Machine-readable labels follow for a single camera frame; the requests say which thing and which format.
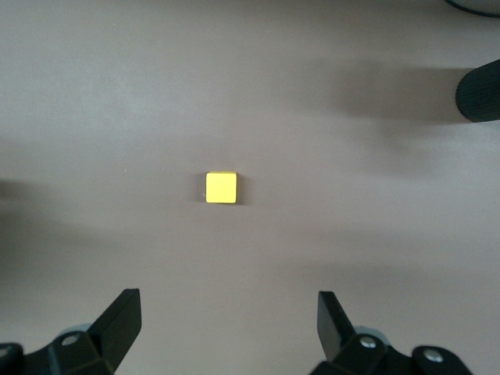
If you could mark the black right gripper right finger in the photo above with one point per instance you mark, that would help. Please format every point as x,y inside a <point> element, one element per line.
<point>351,351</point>

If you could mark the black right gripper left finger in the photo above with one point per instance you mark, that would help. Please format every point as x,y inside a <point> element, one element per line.
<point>101,343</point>

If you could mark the yellow cube block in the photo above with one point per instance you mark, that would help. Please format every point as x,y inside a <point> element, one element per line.
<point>221,188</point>

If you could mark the black ribbed cylinder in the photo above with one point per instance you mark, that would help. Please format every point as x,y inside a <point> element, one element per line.
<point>480,93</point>

